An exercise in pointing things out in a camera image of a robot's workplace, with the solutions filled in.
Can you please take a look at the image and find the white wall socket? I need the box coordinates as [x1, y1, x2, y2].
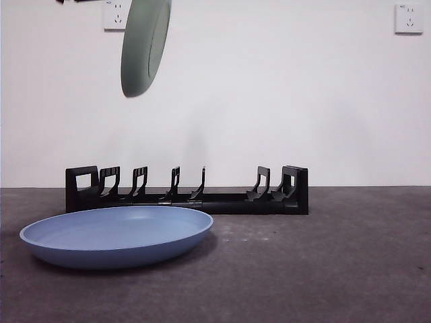
[395, 3, 424, 35]
[103, 0, 129, 33]

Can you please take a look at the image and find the blue round plate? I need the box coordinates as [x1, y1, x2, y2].
[19, 205, 215, 270]

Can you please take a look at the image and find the black plastic plate rack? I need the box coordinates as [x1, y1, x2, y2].
[65, 164, 310, 215]

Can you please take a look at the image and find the green round plate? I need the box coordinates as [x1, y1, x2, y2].
[120, 0, 173, 99]

